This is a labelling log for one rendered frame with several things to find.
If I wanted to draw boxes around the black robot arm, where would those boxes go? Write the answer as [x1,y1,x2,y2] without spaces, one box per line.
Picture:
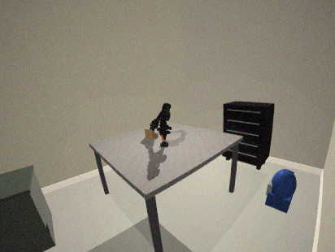
[150,103,172,131]

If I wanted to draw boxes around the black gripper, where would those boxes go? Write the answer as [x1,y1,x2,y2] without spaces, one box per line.
[157,124,170,140]

